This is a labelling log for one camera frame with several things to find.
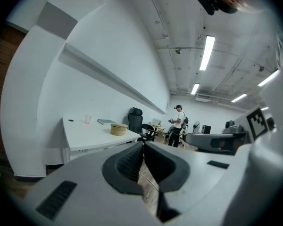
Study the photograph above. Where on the round tan box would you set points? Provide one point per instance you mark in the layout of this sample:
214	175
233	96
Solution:
118	131

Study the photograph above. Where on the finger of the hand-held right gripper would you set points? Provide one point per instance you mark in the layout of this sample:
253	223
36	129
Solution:
200	141

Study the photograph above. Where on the black standing fan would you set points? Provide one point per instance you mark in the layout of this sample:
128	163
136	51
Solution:
196	126

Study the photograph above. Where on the black speaker box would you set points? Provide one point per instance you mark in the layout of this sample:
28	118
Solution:
206	129

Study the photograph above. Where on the long ceiling light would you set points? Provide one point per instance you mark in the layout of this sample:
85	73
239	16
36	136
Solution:
238	98
207	53
268	78
195	89

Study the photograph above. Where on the translucent pink cup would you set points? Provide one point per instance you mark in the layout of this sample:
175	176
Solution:
88	119

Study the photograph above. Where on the grey-green book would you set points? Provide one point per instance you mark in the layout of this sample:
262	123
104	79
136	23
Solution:
106	121

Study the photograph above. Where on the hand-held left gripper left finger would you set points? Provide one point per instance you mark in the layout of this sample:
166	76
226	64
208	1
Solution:
85	173

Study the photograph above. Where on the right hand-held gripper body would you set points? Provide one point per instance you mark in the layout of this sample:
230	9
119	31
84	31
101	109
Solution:
257	123

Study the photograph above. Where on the black office chair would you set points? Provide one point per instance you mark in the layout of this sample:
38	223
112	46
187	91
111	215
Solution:
135	122

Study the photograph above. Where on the white ceiling air conditioner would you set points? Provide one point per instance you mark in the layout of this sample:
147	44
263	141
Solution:
202	98

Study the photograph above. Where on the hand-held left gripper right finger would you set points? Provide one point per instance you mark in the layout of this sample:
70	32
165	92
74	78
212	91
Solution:
198	185

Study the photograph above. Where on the round tan box lid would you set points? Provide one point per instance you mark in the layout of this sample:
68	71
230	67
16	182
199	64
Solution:
119	125

